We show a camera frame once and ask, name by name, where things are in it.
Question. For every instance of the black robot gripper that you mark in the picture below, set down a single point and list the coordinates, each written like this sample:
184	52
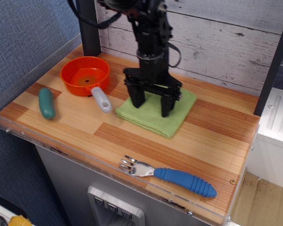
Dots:
153	76

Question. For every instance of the green cloth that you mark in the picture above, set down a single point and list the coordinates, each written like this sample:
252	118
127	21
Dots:
149	116

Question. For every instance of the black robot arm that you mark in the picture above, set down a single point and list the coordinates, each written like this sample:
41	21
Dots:
152	33

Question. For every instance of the teal oval soap bar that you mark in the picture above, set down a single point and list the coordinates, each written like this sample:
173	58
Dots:
46	103

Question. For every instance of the grey cabinet front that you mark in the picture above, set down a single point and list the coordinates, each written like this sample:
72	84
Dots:
73	188

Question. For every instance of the silver button panel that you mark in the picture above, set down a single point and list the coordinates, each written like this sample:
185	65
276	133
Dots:
115	209

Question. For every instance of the white ribbed appliance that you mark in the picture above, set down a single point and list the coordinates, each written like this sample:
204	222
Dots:
265	159

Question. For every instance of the fork with blue handle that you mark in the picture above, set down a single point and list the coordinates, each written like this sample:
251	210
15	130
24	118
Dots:
191	182

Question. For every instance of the orange pot with grey handle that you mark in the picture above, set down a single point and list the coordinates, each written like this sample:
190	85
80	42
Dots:
87	75

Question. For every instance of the dark left vertical post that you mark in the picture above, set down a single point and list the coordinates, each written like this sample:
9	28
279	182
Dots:
89	33

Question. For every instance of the dark vertical post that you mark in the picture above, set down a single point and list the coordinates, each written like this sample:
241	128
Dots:
89	33
271	76

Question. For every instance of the dark right vertical post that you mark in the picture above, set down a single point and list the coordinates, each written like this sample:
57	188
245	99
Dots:
271	76

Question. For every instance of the clear acrylic guard rail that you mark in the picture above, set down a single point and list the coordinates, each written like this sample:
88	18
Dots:
35	177

